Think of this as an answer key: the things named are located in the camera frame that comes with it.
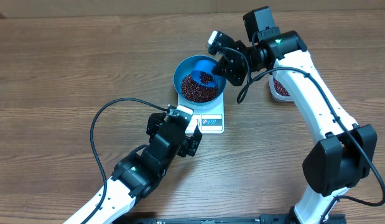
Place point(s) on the clear container of red beans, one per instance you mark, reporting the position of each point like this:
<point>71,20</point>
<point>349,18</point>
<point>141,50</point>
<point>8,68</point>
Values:
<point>278,92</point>

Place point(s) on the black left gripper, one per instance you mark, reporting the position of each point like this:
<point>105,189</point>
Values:
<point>190,144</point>

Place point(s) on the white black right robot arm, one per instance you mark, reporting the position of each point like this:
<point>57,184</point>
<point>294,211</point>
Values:
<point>343,150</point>

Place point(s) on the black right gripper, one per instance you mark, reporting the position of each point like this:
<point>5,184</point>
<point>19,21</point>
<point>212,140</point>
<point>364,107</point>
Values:
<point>227,70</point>

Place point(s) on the teal metal bowl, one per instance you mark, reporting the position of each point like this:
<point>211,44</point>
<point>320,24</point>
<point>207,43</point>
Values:
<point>186,66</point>

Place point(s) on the white digital kitchen scale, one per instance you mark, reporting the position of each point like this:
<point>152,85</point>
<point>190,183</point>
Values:
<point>209,117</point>

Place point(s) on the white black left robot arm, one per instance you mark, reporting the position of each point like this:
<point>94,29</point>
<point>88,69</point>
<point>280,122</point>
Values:
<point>139,173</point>

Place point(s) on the red beans in bowl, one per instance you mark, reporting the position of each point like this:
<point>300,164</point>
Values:
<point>195,92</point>

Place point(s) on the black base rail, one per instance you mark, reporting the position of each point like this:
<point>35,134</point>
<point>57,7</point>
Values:
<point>211,219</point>

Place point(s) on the blue plastic measuring scoop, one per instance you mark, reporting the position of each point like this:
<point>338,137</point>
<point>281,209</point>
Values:
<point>202,73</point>

